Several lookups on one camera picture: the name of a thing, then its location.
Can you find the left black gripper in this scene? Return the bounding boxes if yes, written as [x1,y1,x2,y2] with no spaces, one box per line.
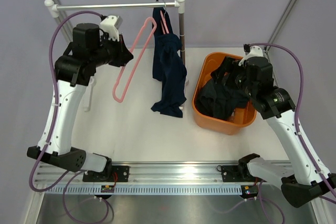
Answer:
[89,33,133,68]

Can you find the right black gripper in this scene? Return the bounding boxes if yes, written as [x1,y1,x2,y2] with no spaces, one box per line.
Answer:
[211,56,257,98]

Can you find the dark green shorts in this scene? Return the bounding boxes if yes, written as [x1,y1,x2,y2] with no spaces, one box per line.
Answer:
[195,70,249,121]

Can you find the pink hanger with green shorts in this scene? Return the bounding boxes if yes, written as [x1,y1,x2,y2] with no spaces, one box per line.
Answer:
[112,16,158,103]

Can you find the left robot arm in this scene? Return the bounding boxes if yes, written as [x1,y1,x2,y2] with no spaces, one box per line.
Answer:
[27,20,133,182]

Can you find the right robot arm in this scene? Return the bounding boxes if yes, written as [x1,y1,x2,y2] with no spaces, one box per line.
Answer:
[211,56,335,208]

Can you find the navy blue shorts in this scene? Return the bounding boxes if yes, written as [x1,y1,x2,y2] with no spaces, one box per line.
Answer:
[151,7,187,118]

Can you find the pink hanger with navy shorts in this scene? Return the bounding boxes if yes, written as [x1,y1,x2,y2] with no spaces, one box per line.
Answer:
[160,2,170,35]

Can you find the orange plastic basket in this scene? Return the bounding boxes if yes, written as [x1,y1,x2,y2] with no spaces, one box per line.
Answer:
[192,52,257,135]

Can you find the metal clothes rack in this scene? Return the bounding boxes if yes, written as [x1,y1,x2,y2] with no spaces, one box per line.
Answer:
[44,0,190,112]

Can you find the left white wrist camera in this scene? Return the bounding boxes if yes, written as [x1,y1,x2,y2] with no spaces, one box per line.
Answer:
[99,15,123,41]

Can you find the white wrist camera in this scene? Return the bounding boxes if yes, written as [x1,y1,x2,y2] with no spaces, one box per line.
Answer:
[99,15,123,41]
[238,44,264,67]

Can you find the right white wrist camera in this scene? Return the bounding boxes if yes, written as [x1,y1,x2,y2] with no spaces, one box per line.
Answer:
[238,44,264,67]

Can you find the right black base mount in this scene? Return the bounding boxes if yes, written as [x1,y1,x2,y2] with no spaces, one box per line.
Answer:
[216,165,260,183]

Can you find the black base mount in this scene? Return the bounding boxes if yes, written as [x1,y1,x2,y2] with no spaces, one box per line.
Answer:
[216,165,260,183]
[82,165,130,183]

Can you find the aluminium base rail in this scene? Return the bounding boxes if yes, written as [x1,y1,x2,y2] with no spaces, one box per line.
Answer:
[34,161,292,184]

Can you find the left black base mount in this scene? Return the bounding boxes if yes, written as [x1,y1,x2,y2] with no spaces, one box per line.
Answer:
[82,165,130,183]

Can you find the purple floor cable right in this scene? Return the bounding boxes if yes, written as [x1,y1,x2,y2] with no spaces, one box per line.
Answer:
[207,179,286,224]

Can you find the purple floor cable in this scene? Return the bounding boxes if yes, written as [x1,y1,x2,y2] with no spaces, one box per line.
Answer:
[61,171,114,224]
[207,179,286,224]

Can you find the purple floor cable left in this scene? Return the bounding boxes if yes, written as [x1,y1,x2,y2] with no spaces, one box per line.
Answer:
[61,171,114,224]

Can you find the white slotted cable duct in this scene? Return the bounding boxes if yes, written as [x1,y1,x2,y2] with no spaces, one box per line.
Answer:
[47,183,243,195]

